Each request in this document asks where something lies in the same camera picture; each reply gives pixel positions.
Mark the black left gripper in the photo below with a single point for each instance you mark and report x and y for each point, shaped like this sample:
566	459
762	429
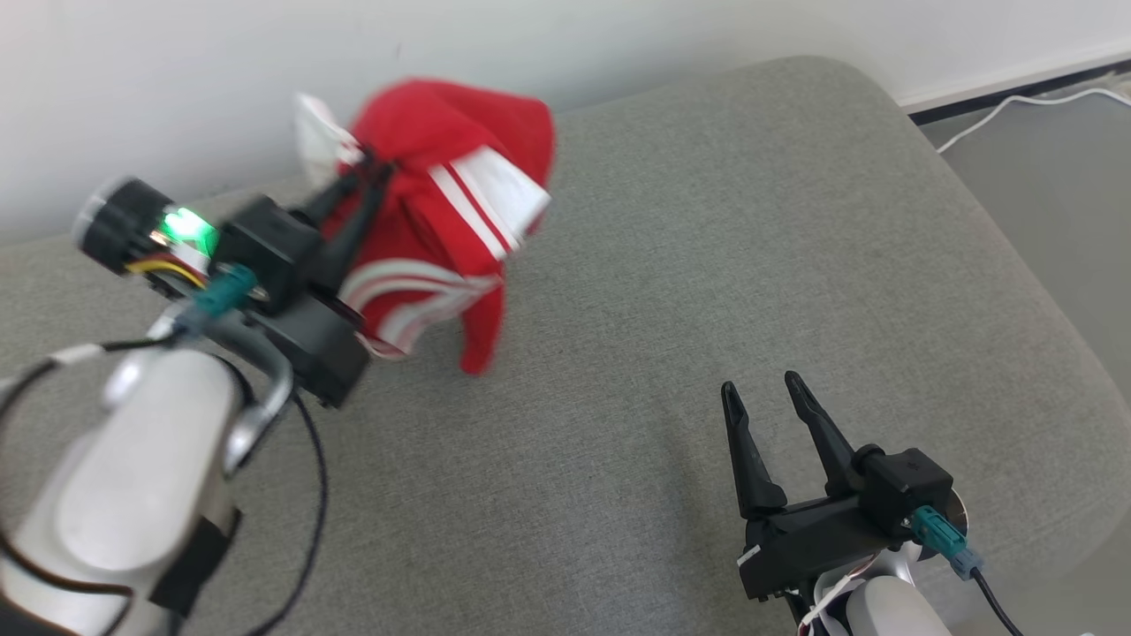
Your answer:
322	353

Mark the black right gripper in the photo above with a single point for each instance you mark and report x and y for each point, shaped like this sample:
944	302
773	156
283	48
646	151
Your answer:
813	543

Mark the red basketball jersey white sleeves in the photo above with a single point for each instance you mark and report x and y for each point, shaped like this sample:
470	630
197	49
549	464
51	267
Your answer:
424	124

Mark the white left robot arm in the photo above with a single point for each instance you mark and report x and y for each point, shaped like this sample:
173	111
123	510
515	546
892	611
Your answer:
132	495

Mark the black baseboard strip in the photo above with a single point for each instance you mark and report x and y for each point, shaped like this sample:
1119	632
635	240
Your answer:
1060	81

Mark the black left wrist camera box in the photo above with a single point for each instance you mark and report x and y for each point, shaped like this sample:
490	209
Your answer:
265	247

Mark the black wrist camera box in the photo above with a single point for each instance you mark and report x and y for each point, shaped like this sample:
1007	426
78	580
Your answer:
906	490
265	247

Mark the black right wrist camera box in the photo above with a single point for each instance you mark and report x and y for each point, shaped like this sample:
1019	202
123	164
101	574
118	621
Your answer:
906	490

